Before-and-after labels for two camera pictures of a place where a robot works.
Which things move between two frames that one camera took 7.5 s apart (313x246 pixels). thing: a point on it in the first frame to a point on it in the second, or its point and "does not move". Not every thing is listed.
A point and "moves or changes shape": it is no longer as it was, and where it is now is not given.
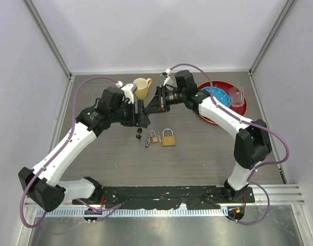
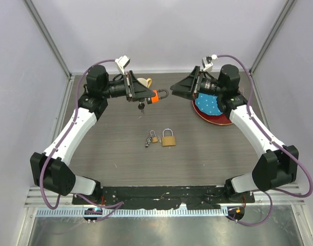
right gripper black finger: [155, 108] to [187, 94]
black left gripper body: [128, 116] to [127, 82]
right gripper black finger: [154, 103] to [186, 87]
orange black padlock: [139, 120] moves or changes shape
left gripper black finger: [144, 121] to [138, 89]
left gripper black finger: [145, 121] to [138, 99]
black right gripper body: [162, 92] to [199, 84]
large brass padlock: [168, 141] does not move
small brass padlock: [154, 139] does not move
